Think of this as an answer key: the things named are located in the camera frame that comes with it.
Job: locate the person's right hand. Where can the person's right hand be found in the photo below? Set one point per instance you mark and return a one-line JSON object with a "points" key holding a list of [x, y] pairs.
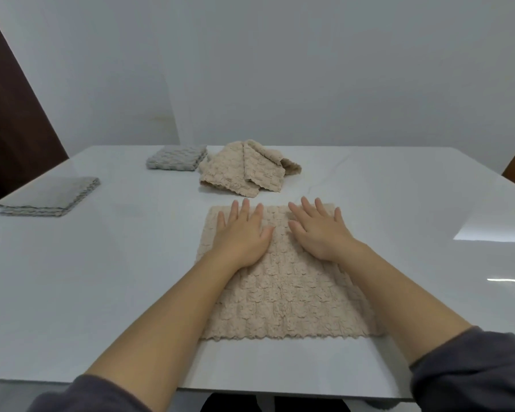
{"points": [[324, 235]]}

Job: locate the person's left hand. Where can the person's left hand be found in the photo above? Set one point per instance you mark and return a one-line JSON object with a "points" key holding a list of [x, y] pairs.
{"points": [[240, 240]]}

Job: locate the person's right little finger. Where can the person's right little finger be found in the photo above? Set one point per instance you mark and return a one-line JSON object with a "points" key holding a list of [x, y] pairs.
{"points": [[337, 215]]}

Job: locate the person's left middle finger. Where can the person's left middle finger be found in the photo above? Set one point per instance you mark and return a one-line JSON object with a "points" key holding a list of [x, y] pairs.
{"points": [[245, 208]]}

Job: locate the person's left thumb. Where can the person's left thumb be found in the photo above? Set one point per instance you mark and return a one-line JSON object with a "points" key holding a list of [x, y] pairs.
{"points": [[267, 234]]}

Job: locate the person's right thumb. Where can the person's right thumb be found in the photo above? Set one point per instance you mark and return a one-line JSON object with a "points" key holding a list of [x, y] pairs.
{"points": [[295, 230]]}

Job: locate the person's left little finger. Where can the person's left little finger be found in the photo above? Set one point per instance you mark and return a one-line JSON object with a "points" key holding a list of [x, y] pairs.
{"points": [[220, 219]]}

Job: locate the person's right middle finger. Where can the person's right middle finger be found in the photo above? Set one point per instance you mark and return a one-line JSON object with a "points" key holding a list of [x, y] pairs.
{"points": [[307, 206]]}

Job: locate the beige textured cloth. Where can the beige textured cloth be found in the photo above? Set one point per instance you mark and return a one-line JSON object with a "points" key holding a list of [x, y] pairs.
{"points": [[264, 165], [227, 171], [283, 296]]}

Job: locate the person's right forearm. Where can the person's right forearm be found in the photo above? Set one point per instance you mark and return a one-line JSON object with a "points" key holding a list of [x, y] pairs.
{"points": [[403, 296]]}

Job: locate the person's left forearm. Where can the person's left forearm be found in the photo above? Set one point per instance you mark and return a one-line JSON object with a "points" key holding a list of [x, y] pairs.
{"points": [[171, 321]]}

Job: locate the crumpled beige textured cloth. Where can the crumpled beige textured cloth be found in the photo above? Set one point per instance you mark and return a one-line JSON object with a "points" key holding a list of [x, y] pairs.
{"points": [[227, 171], [264, 165]]}

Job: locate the small folded grey cloth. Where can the small folded grey cloth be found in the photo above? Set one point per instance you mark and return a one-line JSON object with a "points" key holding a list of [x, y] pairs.
{"points": [[176, 157]]}

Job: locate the large folded grey cloth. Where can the large folded grey cloth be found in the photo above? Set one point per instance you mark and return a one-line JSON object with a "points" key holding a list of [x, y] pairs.
{"points": [[47, 197]]}

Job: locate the dark grey sweater sleeve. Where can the dark grey sweater sleeve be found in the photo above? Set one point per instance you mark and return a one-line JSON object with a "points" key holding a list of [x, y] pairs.
{"points": [[476, 373], [90, 396]]}

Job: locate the dark brown wooden door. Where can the dark brown wooden door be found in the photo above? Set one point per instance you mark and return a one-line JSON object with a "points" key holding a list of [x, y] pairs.
{"points": [[13, 124]]}

